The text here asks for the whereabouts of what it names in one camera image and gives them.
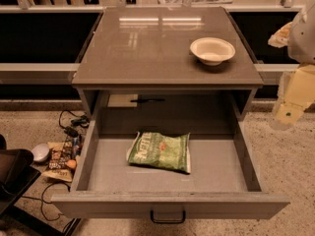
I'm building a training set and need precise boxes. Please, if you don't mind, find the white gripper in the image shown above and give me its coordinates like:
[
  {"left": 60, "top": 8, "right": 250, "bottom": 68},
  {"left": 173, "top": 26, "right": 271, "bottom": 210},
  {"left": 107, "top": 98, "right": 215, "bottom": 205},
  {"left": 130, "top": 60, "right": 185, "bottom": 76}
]
[{"left": 268, "top": 22, "right": 315, "bottom": 131}]

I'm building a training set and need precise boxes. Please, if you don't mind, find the green jalapeno chip bag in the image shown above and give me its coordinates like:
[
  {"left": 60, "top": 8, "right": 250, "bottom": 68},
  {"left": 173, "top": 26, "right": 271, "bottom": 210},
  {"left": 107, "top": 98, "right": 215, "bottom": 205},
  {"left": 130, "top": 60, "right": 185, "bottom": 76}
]
[{"left": 126, "top": 132, "right": 191, "bottom": 174}]

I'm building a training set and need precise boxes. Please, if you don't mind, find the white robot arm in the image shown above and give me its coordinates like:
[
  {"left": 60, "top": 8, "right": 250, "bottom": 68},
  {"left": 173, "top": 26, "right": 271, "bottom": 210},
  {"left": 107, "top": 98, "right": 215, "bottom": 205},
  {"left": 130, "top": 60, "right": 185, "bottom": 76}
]
[{"left": 268, "top": 0, "right": 315, "bottom": 130}]

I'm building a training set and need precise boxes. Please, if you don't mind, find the grey counter cabinet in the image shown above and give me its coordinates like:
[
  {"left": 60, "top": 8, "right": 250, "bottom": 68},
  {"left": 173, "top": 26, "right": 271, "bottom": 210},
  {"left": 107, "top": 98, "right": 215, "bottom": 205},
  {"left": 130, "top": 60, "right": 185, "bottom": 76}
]
[{"left": 72, "top": 7, "right": 263, "bottom": 111}]

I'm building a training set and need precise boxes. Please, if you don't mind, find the open grey drawer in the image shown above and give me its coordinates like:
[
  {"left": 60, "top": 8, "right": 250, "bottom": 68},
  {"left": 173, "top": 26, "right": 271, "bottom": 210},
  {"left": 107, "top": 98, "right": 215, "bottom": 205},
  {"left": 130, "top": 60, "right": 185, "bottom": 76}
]
[{"left": 52, "top": 91, "right": 289, "bottom": 223}]

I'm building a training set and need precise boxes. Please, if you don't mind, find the brown snack bag on floor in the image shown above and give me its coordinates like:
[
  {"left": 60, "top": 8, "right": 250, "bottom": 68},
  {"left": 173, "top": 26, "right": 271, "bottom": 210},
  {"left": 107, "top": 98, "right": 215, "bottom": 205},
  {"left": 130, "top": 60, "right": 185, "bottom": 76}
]
[{"left": 42, "top": 142, "right": 82, "bottom": 183}]

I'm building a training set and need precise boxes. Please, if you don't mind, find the white paper bowl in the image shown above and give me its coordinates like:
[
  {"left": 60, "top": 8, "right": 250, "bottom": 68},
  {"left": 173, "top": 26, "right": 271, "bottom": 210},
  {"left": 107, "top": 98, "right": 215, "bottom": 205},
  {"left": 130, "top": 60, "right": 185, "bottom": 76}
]
[{"left": 190, "top": 37, "right": 235, "bottom": 66}]

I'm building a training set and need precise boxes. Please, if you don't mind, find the black inner drawer handle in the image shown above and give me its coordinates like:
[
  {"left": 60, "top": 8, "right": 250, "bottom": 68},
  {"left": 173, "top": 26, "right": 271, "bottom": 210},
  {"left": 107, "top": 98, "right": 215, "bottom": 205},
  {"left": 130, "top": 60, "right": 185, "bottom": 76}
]
[{"left": 130, "top": 98, "right": 165, "bottom": 104}]

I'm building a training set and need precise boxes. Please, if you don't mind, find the black drawer handle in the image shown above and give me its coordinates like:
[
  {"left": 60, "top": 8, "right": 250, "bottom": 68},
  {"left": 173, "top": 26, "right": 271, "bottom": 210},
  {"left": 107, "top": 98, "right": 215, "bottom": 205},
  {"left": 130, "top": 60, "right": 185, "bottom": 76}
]
[
  {"left": 150, "top": 210, "right": 186, "bottom": 224},
  {"left": 130, "top": 98, "right": 165, "bottom": 104}
]

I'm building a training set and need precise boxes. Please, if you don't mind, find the black cable on floor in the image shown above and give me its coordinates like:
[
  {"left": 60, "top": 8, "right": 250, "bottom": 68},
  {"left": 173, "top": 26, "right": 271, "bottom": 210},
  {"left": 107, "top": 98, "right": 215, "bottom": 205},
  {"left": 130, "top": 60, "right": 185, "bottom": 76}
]
[{"left": 58, "top": 109, "right": 91, "bottom": 139}]

